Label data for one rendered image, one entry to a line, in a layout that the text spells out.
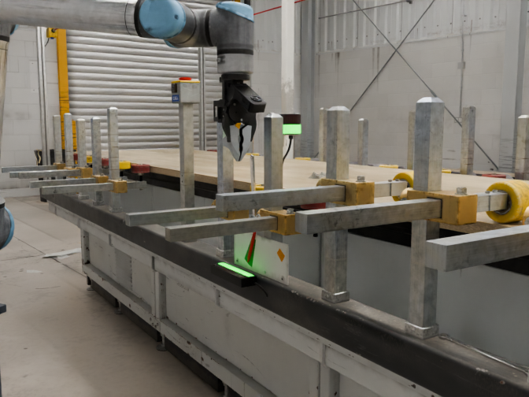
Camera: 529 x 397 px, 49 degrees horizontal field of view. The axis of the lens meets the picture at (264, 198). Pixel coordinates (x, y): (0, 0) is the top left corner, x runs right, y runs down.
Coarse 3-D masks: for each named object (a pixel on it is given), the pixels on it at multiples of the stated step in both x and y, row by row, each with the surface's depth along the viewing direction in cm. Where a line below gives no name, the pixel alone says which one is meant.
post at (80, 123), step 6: (78, 120) 288; (84, 120) 290; (78, 126) 288; (84, 126) 290; (78, 132) 289; (84, 132) 290; (78, 138) 290; (84, 138) 290; (78, 144) 290; (84, 144) 291; (78, 150) 291; (84, 150) 291; (78, 156) 292; (84, 156) 291; (78, 162) 293; (84, 162) 292; (84, 192) 293
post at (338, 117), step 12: (336, 108) 121; (336, 120) 121; (348, 120) 123; (336, 132) 121; (348, 132) 123; (336, 144) 122; (348, 144) 123; (336, 156) 122; (348, 156) 124; (336, 168) 122; (348, 168) 124; (336, 204) 123; (336, 240) 124; (336, 252) 125; (336, 264) 125; (324, 276) 128; (336, 276) 126; (324, 288) 129; (336, 288) 126
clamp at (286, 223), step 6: (264, 210) 146; (276, 210) 145; (282, 210) 146; (264, 216) 146; (276, 216) 141; (282, 216) 139; (288, 216) 139; (294, 216) 140; (282, 222) 140; (288, 222) 139; (294, 222) 140; (282, 228) 140; (288, 228) 139; (294, 228) 140; (282, 234) 140; (288, 234) 139; (294, 234) 140
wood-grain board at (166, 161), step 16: (128, 160) 291; (144, 160) 291; (160, 160) 291; (176, 160) 291; (208, 160) 291; (256, 160) 291; (288, 160) 291; (304, 160) 291; (176, 176) 231; (208, 176) 208; (240, 176) 203; (256, 176) 203; (288, 176) 203; (304, 176) 203; (352, 176) 203; (368, 176) 203; (384, 176) 203; (448, 176) 203; (464, 176) 203; (480, 176) 203; (448, 224) 119; (464, 224) 115; (480, 224) 112; (496, 224) 109; (512, 224) 108
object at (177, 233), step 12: (168, 228) 127; (180, 228) 128; (192, 228) 129; (204, 228) 131; (216, 228) 133; (228, 228) 134; (240, 228) 136; (252, 228) 138; (264, 228) 140; (276, 228) 142; (168, 240) 127; (180, 240) 128
